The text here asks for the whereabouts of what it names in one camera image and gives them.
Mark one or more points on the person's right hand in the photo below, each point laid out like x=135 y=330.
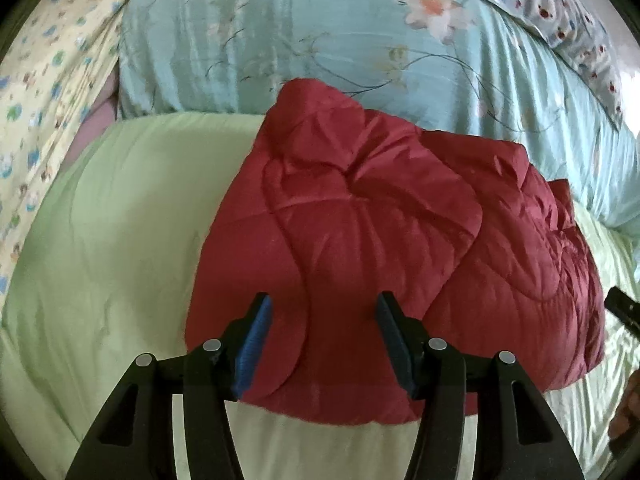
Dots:
x=629 y=422

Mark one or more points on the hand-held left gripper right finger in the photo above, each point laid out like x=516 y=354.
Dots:
x=397 y=350

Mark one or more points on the yellow cartoon print pillow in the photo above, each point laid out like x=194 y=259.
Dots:
x=45 y=90

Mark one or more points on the light green blanket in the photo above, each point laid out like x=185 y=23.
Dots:
x=110 y=260

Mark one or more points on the teal floral quilt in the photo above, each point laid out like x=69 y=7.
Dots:
x=310 y=25

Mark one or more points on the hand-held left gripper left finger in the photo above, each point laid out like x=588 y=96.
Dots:
x=252 y=355

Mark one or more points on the grey dotted pillow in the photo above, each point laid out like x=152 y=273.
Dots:
x=560 y=15

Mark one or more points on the pink bed sheet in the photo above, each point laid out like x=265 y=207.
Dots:
x=95 y=125

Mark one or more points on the red quilted jacket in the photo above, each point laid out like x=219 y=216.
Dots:
x=360 y=220

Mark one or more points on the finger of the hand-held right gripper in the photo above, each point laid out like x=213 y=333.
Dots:
x=625 y=312

